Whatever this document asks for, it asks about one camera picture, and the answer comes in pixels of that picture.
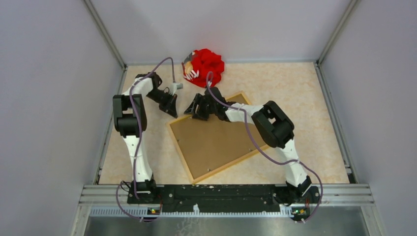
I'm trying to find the aluminium front rail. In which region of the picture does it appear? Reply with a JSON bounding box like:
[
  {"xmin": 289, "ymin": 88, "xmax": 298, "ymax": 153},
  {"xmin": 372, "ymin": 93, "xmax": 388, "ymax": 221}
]
[{"xmin": 71, "ymin": 184, "xmax": 387, "ymax": 236}]

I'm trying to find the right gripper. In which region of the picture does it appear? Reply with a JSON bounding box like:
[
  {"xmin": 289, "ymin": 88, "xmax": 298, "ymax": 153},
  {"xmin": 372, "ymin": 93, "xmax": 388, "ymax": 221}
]
[{"xmin": 184, "ymin": 94, "xmax": 217, "ymax": 121}]

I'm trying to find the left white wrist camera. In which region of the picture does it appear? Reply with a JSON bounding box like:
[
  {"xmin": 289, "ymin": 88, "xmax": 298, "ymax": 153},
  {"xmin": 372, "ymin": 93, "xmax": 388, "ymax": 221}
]
[{"xmin": 169, "ymin": 82, "xmax": 183, "ymax": 95}]

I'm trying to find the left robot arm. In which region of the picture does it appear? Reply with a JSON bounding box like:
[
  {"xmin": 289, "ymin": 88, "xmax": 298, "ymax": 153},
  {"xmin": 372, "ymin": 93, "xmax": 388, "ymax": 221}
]
[{"xmin": 112, "ymin": 72, "xmax": 178, "ymax": 203}]

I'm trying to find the red crumpled cloth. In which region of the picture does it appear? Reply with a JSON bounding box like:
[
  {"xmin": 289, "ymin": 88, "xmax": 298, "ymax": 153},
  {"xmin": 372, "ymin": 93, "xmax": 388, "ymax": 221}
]
[{"xmin": 181, "ymin": 48, "xmax": 225, "ymax": 88}]

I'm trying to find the yellow wooden picture frame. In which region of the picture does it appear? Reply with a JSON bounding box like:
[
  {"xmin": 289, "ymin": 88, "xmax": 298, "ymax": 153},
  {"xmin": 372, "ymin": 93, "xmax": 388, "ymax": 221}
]
[{"xmin": 167, "ymin": 93, "xmax": 282, "ymax": 184}]

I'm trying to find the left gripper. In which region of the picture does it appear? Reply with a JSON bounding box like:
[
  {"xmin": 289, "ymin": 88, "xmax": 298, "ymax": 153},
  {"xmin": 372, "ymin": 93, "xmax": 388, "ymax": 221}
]
[{"xmin": 146, "ymin": 89, "xmax": 178, "ymax": 118}]

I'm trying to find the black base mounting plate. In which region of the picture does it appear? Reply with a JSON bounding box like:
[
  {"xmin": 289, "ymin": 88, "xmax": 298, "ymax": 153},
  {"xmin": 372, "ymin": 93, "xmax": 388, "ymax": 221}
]
[{"xmin": 127, "ymin": 184, "xmax": 320, "ymax": 213}]

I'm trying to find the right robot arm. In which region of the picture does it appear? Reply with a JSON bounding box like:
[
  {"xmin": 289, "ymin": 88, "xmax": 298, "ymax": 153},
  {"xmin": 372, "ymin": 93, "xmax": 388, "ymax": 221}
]
[{"xmin": 184, "ymin": 87, "xmax": 312, "ymax": 203}]

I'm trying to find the brown cardboard backing board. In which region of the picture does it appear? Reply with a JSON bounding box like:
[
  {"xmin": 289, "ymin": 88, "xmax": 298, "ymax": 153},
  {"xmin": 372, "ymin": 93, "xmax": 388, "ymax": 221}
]
[{"xmin": 170, "ymin": 93, "xmax": 269, "ymax": 180}]

